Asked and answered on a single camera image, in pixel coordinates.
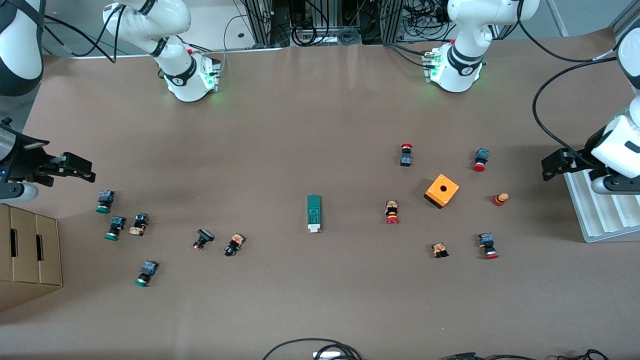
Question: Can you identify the green load switch cream base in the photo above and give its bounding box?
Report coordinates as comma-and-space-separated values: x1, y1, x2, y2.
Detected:
306, 194, 323, 234

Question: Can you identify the brown cardboard box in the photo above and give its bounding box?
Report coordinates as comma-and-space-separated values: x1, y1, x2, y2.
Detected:
0, 202, 64, 313

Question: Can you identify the black selector switch orange block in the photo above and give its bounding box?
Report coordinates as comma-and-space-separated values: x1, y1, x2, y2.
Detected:
224, 233, 246, 258

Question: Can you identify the black cable bundle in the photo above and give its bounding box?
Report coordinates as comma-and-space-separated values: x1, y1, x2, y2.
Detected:
440, 348, 611, 360

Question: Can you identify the black looped cable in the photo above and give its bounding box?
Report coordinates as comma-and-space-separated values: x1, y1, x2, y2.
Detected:
262, 338, 363, 360

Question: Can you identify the grey ribbed plastic tray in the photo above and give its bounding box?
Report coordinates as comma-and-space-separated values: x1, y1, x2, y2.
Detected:
564, 167, 640, 244

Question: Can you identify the orange button enclosure box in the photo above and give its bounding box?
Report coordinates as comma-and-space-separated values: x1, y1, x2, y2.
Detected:
424, 173, 460, 210

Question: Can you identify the green push button blue block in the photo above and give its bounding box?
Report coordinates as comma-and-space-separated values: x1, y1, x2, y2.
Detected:
134, 260, 160, 288
104, 216, 127, 241
96, 190, 116, 214

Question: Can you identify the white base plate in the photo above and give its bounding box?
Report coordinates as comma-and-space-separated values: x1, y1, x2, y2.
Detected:
42, 0, 286, 60

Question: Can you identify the aluminium rack with cables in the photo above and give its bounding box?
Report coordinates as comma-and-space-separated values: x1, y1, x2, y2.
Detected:
240, 0, 416, 48

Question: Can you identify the black square button red stem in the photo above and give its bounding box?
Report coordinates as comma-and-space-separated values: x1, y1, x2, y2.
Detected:
193, 228, 215, 252

